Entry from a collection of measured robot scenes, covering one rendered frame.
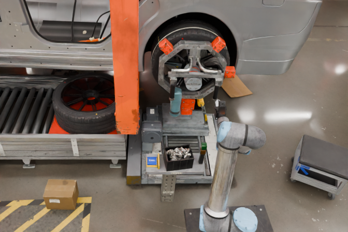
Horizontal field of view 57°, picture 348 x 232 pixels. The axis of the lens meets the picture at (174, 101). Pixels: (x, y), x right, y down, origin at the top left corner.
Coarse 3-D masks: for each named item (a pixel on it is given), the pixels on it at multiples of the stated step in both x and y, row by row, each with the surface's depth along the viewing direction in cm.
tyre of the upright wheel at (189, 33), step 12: (180, 24) 260; (192, 24) 258; (204, 24) 262; (156, 36) 274; (168, 36) 254; (180, 36) 250; (192, 36) 251; (204, 36) 251; (216, 36) 257; (156, 48) 260; (156, 60) 263; (228, 60) 268; (156, 72) 271
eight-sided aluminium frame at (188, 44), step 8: (184, 40) 249; (176, 48) 247; (184, 48) 248; (192, 48) 248; (200, 48) 248; (208, 48) 249; (160, 56) 257; (168, 56) 252; (216, 56) 254; (160, 64) 256; (224, 64) 259; (160, 72) 261; (224, 72) 265; (160, 80) 266; (168, 88) 272; (208, 88) 277; (184, 96) 279; (192, 96) 280; (200, 96) 280
